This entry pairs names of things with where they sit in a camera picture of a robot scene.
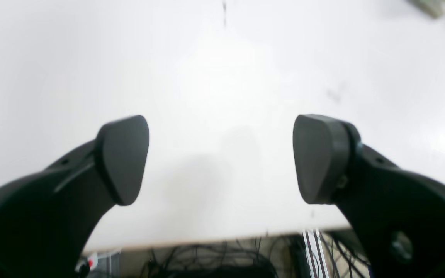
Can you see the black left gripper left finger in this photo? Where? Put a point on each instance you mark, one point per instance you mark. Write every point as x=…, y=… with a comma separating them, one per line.
x=47, y=217

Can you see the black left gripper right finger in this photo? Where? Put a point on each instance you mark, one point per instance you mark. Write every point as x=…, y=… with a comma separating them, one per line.
x=397, y=215

